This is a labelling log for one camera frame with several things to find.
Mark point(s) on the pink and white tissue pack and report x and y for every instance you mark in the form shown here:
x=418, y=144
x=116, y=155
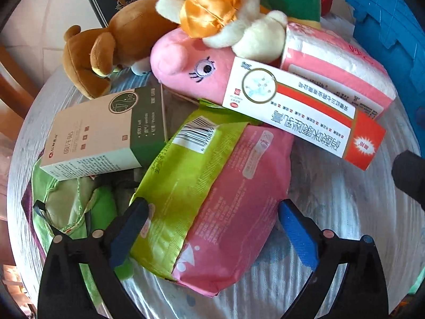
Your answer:
x=332, y=73

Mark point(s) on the brown bear plush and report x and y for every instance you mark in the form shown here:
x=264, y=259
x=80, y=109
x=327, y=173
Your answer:
x=132, y=33

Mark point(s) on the white and green carton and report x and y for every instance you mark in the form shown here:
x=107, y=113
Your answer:
x=93, y=136

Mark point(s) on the curved wooden frame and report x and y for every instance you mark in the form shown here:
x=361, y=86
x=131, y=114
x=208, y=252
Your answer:
x=13, y=83

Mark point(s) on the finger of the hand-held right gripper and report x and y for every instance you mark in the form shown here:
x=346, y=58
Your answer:
x=410, y=179

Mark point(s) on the pink and green wipes packet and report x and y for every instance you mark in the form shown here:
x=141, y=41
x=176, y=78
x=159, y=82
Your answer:
x=215, y=206

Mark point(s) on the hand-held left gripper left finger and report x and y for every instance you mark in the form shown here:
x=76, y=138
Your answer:
x=129, y=232

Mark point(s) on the light green frog plush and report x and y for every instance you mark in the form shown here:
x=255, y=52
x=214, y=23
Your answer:
x=99, y=206

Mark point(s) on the blue plastic crate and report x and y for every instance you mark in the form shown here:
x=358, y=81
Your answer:
x=388, y=23

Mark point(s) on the pink plush with orange bow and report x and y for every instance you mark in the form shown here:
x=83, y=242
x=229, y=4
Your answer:
x=179, y=63

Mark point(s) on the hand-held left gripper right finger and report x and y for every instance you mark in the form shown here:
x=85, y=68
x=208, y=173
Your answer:
x=298, y=236

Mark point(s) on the long white and red box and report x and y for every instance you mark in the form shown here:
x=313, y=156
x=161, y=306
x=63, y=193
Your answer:
x=298, y=119

